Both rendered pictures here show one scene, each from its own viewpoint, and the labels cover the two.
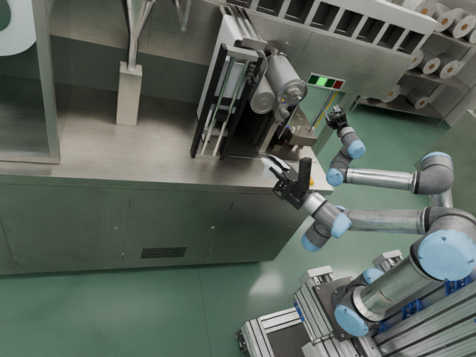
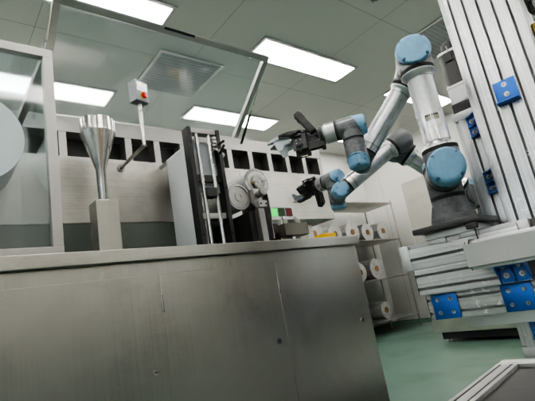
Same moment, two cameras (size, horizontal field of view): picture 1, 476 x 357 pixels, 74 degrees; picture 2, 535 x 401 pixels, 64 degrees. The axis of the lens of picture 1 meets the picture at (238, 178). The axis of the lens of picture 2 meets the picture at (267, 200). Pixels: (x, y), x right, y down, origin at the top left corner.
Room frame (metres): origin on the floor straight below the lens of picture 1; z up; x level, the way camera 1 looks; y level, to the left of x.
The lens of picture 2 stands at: (-0.59, 0.24, 0.66)
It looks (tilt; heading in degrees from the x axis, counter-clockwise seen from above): 14 degrees up; 350
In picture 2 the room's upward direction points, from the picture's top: 10 degrees counter-clockwise
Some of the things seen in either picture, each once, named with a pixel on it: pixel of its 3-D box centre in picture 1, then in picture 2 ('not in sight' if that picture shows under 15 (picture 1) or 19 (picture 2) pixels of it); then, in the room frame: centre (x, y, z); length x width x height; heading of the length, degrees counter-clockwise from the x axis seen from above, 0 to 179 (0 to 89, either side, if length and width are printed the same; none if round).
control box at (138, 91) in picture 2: not in sight; (139, 92); (1.17, 0.42, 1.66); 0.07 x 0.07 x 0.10; 48
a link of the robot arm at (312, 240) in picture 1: (319, 233); (357, 154); (0.78, -0.34, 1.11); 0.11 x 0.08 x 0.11; 154
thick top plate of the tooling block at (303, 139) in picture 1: (291, 118); (272, 237); (1.66, -0.13, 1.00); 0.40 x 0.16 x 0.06; 31
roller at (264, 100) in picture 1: (257, 88); (224, 204); (1.47, 0.10, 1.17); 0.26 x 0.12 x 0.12; 31
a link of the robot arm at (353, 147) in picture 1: (353, 146); (333, 179); (1.33, -0.42, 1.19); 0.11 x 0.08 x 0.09; 28
